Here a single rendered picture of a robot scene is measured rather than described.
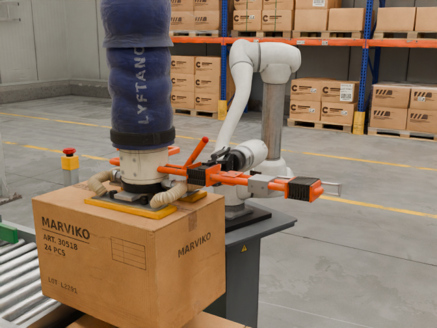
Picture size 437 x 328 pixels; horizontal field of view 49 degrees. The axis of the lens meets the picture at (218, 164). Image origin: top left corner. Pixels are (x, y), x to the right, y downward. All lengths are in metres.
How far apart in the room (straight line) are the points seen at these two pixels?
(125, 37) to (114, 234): 0.63
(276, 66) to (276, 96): 0.15
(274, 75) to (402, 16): 6.45
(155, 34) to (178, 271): 0.77
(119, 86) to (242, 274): 1.27
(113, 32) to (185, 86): 8.55
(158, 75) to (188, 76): 8.45
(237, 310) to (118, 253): 1.09
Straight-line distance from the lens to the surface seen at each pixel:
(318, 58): 10.22
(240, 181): 1.48
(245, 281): 2.53
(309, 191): 1.37
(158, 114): 1.60
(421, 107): 8.49
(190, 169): 1.55
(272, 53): 2.19
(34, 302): 2.26
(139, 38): 1.56
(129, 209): 1.63
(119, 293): 1.70
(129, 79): 1.58
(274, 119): 2.27
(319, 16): 8.86
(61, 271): 1.90
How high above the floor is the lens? 1.64
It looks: 15 degrees down
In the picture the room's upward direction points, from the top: 1 degrees clockwise
